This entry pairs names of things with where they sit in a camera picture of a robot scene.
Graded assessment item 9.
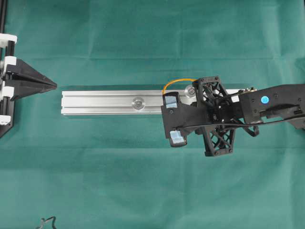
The aluminium extrusion rail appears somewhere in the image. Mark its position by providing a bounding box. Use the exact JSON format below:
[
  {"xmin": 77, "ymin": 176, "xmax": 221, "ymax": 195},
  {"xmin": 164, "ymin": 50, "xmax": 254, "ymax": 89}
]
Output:
[{"xmin": 61, "ymin": 88, "xmax": 251, "ymax": 116}]

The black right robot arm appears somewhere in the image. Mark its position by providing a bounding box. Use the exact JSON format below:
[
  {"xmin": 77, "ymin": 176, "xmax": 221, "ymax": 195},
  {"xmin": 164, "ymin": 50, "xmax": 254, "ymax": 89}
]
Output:
[{"xmin": 193, "ymin": 76, "xmax": 305, "ymax": 156}]

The black camera cable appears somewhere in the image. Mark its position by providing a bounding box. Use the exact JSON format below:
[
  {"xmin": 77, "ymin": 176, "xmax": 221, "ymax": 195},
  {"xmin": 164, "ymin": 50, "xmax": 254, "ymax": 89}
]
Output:
[{"xmin": 178, "ymin": 107, "xmax": 305, "ymax": 133}]

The black table frame rail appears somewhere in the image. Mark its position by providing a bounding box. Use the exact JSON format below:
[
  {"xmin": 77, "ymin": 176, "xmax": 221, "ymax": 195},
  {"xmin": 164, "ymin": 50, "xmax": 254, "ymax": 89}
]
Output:
[{"xmin": 0, "ymin": 0, "xmax": 8, "ymax": 33}]

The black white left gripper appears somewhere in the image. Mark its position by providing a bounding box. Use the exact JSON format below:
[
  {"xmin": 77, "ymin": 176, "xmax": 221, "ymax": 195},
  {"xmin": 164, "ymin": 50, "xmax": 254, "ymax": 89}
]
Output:
[{"xmin": 0, "ymin": 33, "xmax": 57, "ymax": 137}]

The green table cloth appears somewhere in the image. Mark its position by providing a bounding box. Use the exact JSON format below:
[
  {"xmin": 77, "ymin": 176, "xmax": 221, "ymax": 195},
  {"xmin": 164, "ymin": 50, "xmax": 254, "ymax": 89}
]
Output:
[{"xmin": 0, "ymin": 0, "xmax": 305, "ymax": 229}]

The silver pulley shaft near centre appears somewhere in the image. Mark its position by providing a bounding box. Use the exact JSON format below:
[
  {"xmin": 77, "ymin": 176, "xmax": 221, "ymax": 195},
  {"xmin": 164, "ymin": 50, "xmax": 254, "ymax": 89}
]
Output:
[{"xmin": 132, "ymin": 97, "xmax": 145, "ymax": 111}]

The black lattice right gripper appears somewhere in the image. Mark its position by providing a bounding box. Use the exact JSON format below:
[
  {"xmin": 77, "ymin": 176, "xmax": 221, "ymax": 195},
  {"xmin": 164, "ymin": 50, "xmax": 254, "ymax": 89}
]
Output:
[{"xmin": 193, "ymin": 76, "xmax": 259, "ymax": 156}]

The black cable at bottom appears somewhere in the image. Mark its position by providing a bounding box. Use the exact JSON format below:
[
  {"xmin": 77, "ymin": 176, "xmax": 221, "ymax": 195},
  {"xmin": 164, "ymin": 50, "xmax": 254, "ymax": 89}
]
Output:
[{"xmin": 35, "ymin": 209, "xmax": 57, "ymax": 229}]

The orange rubber band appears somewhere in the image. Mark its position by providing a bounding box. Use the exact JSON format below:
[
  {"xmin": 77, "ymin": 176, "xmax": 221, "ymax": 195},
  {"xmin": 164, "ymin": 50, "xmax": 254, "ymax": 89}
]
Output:
[{"xmin": 162, "ymin": 78, "xmax": 196, "ymax": 95}]

